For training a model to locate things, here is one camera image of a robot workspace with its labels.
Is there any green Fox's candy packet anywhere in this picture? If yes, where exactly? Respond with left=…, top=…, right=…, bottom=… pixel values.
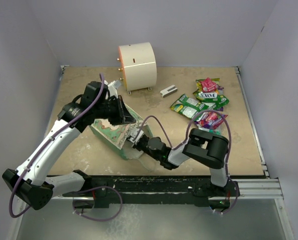
left=193, top=78, right=220, bottom=101

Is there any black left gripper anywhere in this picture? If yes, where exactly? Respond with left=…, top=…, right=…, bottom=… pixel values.
left=94, top=95, right=136, bottom=126

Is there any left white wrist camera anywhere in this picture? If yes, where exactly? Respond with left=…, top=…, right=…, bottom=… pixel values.
left=108, top=80, right=121, bottom=98

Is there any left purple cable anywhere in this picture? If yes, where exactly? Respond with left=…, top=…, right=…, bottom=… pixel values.
left=9, top=72, right=106, bottom=219

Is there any small white stapler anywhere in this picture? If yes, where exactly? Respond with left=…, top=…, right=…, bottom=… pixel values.
left=160, top=85, right=178, bottom=98

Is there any yellow green snack packet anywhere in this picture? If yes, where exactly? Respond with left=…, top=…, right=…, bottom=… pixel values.
left=202, top=94, right=229, bottom=110

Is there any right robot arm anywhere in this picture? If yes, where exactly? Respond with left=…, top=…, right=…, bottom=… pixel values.
left=128, top=128, right=239, bottom=196

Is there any green paper bag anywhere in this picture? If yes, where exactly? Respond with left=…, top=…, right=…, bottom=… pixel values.
left=90, top=106, right=156, bottom=173

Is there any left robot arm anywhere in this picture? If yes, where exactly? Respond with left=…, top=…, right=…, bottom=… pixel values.
left=2, top=80, right=136, bottom=210

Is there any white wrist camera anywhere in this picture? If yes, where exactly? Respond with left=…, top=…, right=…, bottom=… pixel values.
left=108, top=80, right=121, bottom=98
left=127, top=128, right=144, bottom=145

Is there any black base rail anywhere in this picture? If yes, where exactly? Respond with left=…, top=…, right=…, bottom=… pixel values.
left=55, top=175, right=240, bottom=209

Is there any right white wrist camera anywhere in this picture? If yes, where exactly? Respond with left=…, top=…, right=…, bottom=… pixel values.
left=127, top=128, right=144, bottom=145

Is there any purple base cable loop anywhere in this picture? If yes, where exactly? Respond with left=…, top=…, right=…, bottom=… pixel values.
left=72, top=184, right=124, bottom=222

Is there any pink red snack packet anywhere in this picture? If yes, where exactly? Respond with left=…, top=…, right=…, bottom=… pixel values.
left=200, top=78, right=218, bottom=93

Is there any teal white snack packet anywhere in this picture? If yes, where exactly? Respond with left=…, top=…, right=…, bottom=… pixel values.
left=197, top=124, right=221, bottom=135

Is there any white cylindrical drawer cabinet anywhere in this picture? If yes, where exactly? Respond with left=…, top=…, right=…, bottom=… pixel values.
left=118, top=42, right=157, bottom=94

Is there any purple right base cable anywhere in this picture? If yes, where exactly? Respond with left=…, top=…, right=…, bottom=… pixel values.
left=212, top=179, right=239, bottom=215

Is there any purple snack packet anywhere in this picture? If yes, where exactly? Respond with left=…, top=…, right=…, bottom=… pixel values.
left=217, top=86, right=224, bottom=112

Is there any purple fruit candy packet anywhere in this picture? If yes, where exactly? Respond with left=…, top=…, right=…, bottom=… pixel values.
left=195, top=112, right=228, bottom=130

